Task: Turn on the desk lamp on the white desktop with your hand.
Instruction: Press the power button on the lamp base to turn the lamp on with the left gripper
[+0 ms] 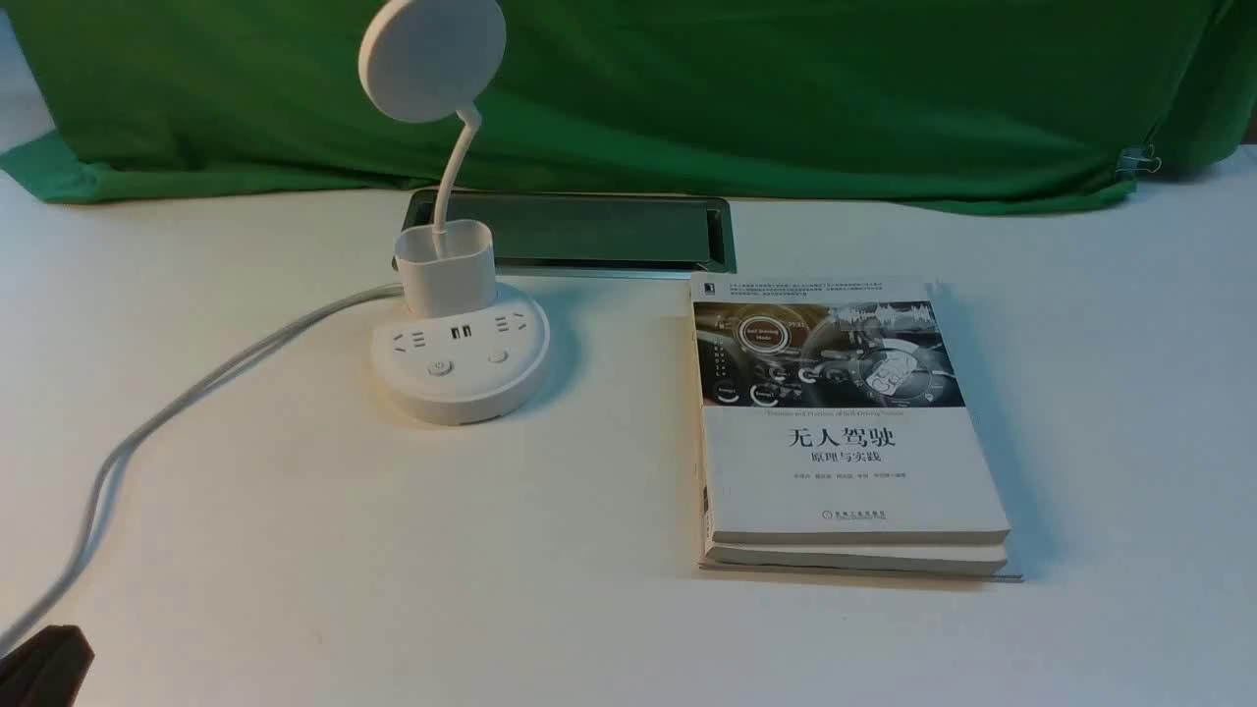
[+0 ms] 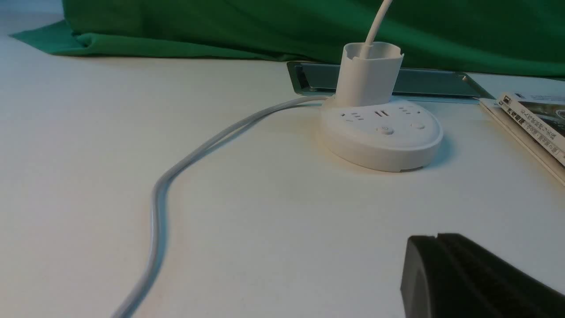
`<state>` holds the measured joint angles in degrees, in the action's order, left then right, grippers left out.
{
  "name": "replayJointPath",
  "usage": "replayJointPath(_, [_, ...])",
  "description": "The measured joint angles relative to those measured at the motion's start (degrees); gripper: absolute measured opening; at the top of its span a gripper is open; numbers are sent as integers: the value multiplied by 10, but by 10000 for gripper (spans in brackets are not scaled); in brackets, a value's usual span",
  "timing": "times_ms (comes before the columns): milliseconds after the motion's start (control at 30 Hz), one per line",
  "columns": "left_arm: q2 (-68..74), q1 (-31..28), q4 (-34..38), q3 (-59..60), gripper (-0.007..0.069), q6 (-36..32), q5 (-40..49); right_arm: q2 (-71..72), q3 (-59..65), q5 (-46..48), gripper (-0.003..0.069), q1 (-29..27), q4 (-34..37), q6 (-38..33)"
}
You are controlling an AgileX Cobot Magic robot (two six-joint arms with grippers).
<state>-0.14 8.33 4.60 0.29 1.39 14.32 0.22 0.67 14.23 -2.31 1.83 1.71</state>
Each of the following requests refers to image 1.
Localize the lower white book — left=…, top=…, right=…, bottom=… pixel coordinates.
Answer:
left=699, top=540, right=1023, bottom=581

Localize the green backdrop cloth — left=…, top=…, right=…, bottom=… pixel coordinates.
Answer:
left=3, top=1, right=1254, bottom=215

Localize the silver binder clip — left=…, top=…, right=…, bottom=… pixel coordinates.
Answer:
left=1115, top=143, right=1164, bottom=180

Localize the white self-driving textbook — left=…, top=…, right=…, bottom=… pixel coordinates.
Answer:
left=688, top=273, right=1011, bottom=545

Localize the white power cord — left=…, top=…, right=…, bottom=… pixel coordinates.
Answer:
left=0, top=283, right=405, bottom=657

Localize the white desk lamp power strip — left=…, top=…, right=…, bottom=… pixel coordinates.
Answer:
left=357, top=1, right=552, bottom=426

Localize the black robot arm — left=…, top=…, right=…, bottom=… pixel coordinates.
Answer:
left=1, top=625, right=96, bottom=706

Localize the metal desk cable tray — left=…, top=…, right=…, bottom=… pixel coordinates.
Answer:
left=449, top=191, right=738, bottom=277

